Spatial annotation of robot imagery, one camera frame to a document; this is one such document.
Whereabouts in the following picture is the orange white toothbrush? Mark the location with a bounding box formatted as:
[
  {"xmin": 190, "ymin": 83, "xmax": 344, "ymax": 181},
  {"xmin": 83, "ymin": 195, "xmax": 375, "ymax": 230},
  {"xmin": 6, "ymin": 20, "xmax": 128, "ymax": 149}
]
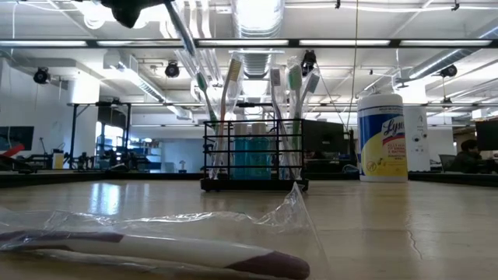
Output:
[{"xmin": 209, "ymin": 57, "xmax": 244, "ymax": 180}]

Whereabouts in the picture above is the teal mouthwash bottle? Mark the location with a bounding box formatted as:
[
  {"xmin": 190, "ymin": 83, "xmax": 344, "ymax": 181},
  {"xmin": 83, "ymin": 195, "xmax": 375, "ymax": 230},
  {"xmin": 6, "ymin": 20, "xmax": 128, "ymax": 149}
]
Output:
[
  {"xmin": 249, "ymin": 122, "xmax": 272, "ymax": 180},
  {"xmin": 232, "ymin": 123, "xmax": 251, "ymax": 180}
]

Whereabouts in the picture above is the purple white toothbrush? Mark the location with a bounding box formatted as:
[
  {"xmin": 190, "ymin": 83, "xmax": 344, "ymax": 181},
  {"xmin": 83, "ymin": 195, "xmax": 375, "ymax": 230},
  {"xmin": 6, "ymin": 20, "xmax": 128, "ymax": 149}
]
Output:
[{"xmin": 0, "ymin": 181, "xmax": 326, "ymax": 280}]

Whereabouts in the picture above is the black ceiling spotlight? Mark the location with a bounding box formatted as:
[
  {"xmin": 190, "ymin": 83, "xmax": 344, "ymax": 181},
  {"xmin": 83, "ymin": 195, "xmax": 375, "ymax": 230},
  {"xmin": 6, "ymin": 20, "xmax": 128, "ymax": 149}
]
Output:
[
  {"xmin": 439, "ymin": 64, "xmax": 458, "ymax": 79},
  {"xmin": 165, "ymin": 60, "xmax": 181, "ymax": 79},
  {"xmin": 33, "ymin": 66, "xmax": 51, "ymax": 85}
]

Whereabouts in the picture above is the red bar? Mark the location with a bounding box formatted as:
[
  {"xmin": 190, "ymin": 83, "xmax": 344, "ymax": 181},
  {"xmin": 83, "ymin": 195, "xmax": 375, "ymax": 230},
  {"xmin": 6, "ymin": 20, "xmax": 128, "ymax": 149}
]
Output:
[{"xmin": 0, "ymin": 143, "xmax": 25, "ymax": 159}]

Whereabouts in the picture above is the black equipment cabinet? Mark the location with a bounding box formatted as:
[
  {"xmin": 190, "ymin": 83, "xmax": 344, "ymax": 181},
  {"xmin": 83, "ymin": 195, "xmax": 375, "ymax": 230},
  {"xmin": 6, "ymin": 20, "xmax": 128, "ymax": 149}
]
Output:
[{"xmin": 303, "ymin": 119, "xmax": 347, "ymax": 172}]

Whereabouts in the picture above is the yellow blue wipes canister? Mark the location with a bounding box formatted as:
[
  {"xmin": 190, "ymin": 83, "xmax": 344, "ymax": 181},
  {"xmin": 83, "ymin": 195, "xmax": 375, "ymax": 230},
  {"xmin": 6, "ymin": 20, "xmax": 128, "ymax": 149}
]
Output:
[{"xmin": 356, "ymin": 92, "xmax": 409, "ymax": 184}]

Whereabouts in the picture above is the person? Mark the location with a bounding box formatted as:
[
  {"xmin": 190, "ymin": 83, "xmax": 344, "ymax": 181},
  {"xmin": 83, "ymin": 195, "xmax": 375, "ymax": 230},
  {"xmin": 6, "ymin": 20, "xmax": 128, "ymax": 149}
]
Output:
[{"xmin": 447, "ymin": 138, "xmax": 492, "ymax": 175}]

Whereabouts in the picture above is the dark desk monitor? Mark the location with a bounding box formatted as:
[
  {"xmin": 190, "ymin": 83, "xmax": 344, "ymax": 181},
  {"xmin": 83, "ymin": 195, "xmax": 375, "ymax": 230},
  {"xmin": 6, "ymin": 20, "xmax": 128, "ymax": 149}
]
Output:
[{"xmin": 475, "ymin": 118, "xmax": 498, "ymax": 152}]

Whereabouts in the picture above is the silver ventilation duct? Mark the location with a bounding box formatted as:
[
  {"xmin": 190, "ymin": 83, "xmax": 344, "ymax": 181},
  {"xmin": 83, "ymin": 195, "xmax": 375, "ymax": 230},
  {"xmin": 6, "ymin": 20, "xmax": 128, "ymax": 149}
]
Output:
[{"xmin": 231, "ymin": 0, "xmax": 287, "ymax": 81}]

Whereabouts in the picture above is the black background rig frame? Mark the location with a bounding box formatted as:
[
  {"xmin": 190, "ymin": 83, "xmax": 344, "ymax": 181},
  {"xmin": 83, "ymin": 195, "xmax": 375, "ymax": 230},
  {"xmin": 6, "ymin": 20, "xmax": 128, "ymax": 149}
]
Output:
[{"xmin": 68, "ymin": 101, "xmax": 133, "ymax": 170}]

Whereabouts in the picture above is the dark wall monitor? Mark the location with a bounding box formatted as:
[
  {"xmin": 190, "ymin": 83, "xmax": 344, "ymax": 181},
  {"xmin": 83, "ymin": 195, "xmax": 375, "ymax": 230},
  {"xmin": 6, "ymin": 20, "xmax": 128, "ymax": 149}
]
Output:
[{"xmin": 0, "ymin": 126, "xmax": 35, "ymax": 152}]

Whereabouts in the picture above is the black overhead camera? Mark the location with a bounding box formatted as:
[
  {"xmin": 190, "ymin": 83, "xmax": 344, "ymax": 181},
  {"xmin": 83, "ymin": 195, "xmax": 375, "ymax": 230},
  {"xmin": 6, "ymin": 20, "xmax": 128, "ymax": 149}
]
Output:
[{"xmin": 298, "ymin": 49, "xmax": 317, "ymax": 78}]

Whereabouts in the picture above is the black wire caddy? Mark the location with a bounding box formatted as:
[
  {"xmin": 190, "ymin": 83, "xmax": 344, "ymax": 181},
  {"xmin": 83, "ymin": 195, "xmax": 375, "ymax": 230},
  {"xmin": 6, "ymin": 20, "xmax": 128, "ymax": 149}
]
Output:
[{"xmin": 200, "ymin": 118, "xmax": 310, "ymax": 193}]

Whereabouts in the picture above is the thin hanging cable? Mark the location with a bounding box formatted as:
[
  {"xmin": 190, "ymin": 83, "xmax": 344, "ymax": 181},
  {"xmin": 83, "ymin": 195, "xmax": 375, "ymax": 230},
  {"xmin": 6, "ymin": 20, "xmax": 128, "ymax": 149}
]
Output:
[{"xmin": 347, "ymin": 0, "xmax": 359, "ymax": 129}]

